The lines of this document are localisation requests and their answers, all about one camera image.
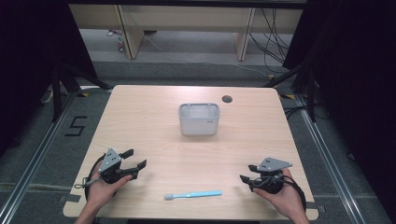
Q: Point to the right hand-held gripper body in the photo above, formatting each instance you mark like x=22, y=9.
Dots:
x=272, y=164

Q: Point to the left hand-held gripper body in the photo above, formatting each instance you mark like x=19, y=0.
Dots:
x=109, y=161

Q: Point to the person's left hand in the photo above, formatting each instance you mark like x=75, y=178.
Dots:
x=101, y=193

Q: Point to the person's right hand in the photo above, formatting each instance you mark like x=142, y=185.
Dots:
x=286, y=199

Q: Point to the light blue toothbrush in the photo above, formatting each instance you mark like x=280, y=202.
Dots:
x=199, y=194

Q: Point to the white plastic holder box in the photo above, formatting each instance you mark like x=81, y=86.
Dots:
x=199, y=124

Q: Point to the grey round table grommet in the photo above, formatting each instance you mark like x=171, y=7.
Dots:
x=227, y=99

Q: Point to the black metal stand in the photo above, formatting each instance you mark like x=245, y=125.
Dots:
x=311, y=96
x=56, y=93

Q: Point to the light wooden bench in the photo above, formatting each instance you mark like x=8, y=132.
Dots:
x=134, y=37

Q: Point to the black curtain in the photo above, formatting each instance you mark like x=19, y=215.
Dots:
x=28, y=62
x=358, y=77

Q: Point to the silver floor rail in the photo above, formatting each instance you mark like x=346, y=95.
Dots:
x=330, y=168
x=34, y=161

